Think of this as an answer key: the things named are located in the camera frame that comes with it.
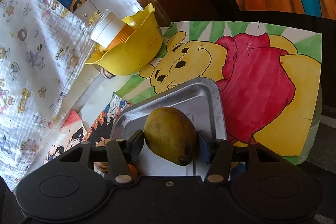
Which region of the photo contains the green yellow mango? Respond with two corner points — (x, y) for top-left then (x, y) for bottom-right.
(143, 107), (197, 166)

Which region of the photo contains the small orange fruit left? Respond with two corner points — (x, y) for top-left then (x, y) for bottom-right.
(127, 164), (138, 181)

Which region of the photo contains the anime characters drawing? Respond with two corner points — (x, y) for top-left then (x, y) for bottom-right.
(43, 94), (132, 164)

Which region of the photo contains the silver metal tray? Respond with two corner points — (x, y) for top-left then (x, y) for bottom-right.
(109, 78), (227, 179)

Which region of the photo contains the Winnie the Pooh drawing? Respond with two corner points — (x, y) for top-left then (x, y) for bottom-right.
(117, 21), (322, 164)

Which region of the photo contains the yellow plastic bowl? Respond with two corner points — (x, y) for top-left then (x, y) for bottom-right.
(86, 3), (163, 76)

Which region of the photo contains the white lidded jar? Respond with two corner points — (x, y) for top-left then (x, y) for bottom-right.
(87, 9), (134, 52)

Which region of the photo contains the white cartoon print curtain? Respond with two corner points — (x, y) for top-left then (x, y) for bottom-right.
(1, 0), (93, 190)

